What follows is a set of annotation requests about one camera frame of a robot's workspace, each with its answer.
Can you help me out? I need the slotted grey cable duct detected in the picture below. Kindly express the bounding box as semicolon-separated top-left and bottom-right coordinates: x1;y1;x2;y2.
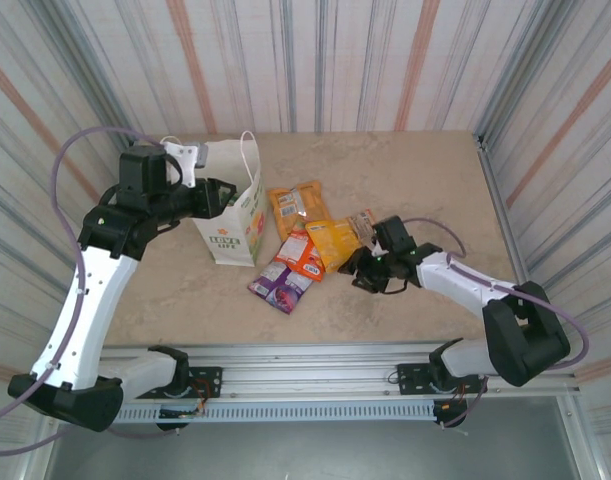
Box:
115;402;437;426

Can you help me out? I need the small brown orange snack bar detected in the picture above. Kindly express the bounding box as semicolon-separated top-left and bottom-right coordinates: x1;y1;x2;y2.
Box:
345;208;384;244

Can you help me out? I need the orange snack packet white label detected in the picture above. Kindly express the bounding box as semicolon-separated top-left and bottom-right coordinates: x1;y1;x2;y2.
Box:
266;180;332;236

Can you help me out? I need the aluminium rail frame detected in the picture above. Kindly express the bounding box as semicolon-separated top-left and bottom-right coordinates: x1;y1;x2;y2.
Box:
37;341;585;402

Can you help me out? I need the red orange candy packet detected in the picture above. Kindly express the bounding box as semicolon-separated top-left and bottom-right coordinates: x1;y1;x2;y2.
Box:
273;227;326;284

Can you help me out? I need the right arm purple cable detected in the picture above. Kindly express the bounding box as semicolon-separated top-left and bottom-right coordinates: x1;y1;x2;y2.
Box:
402;216;592;430

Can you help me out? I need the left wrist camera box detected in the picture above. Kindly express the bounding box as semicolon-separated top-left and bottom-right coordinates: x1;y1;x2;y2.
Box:
160;140;209;190

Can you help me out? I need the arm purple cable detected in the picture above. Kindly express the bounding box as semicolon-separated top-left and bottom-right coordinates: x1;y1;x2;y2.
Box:
402;216;592;430
0;125;179;457

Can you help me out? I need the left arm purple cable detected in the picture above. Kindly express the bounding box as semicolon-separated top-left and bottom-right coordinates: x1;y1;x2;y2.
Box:
0;125;179;457

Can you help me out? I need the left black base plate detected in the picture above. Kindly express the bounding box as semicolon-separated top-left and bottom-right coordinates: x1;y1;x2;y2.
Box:
134;365;224;400

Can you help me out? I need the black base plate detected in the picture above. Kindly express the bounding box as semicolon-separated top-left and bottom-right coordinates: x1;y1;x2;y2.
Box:
396;361;488;397
134;365;224;400

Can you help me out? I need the yellow orange snack packet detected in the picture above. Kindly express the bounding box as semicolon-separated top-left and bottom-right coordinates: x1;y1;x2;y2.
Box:
303;217;362;274

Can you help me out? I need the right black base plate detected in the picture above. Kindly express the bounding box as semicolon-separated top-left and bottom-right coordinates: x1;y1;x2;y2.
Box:
396;361;488;397

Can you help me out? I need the white paper bag green print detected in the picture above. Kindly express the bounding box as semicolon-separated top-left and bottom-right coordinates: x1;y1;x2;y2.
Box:
159;130;269;269

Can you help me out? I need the purple candy packet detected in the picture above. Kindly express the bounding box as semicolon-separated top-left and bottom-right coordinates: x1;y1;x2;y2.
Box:
247;259;315;316

